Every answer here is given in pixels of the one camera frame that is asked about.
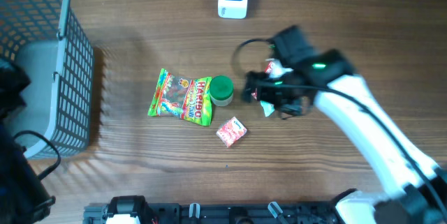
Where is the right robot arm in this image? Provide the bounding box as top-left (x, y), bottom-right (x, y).
top-left (242, 25), bottom-right (446, 223)

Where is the green lid plastic jar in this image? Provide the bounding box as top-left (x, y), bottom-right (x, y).
top-left (210, 75), bottom-right (234, 107)

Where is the light blue tissue packet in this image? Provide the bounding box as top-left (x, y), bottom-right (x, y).
top-left (260, 100), bottom-right (275, 117)

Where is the red package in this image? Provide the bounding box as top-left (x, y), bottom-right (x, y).
top-left (251, 60), bottom-right (276, 100)

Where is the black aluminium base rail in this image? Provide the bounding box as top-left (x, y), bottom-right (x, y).
top-left (82, 195), bottom-right (343, 224)

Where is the grey plastic mesh basket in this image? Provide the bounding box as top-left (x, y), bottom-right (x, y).
top-left (1, 0), bottom-right (95, 159)

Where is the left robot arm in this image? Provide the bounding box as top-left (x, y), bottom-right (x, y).
top-left (1, 59), bottom-right (55, 223)

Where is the green Haribo candy bag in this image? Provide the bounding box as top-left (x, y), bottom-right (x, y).
top-left (148, 68), bottom-right (212, 126)

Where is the small red snack packet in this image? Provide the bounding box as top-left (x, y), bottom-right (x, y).
top-left (216, 117), bottom-right (248, 148)

